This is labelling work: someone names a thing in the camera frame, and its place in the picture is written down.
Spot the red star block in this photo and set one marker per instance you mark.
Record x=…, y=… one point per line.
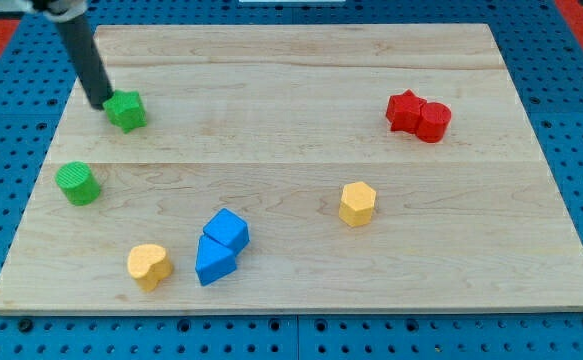
x=404, y=111

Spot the yellow hexagon block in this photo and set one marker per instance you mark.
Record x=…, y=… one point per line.
x=357, y=204

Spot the green cylinder block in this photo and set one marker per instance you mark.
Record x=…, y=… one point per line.
x=77, y=183

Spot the green star block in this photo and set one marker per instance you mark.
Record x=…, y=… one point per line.
x=125, y=110

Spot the red cylinder block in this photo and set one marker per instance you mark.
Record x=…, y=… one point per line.
x=435, y=118

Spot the grey robot end mount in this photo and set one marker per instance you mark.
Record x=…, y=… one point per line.
x=58, y=11

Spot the wooden board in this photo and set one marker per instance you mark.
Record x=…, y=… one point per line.
x=271, y=122

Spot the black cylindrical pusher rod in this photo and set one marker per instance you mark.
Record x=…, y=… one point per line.
x=77, y=37

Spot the yellow heart block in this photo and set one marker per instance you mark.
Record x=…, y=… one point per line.
x=148, y=265

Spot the blue cube block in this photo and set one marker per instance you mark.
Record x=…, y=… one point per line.
x=229, y=230

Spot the blue triangle block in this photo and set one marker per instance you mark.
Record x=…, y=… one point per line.
x=213, y=261

